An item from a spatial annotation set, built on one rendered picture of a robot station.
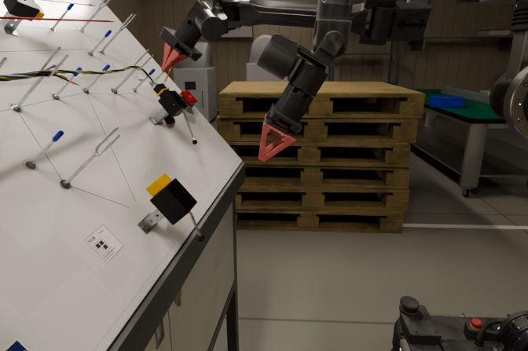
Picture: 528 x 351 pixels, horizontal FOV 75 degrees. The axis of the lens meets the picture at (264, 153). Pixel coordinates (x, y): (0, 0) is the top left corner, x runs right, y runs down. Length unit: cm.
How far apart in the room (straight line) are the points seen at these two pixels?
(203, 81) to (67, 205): 545
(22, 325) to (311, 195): 212
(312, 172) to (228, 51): 488
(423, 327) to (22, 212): 132
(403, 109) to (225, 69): 502
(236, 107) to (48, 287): 187
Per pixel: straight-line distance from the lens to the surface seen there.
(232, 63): 700
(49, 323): 53
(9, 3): 87
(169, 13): 728
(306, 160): 238
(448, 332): 161
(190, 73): 605
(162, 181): 65
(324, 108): 230
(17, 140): 67
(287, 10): 90
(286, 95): 66
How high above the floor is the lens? 124
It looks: 16 degrees down
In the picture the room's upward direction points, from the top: straight up
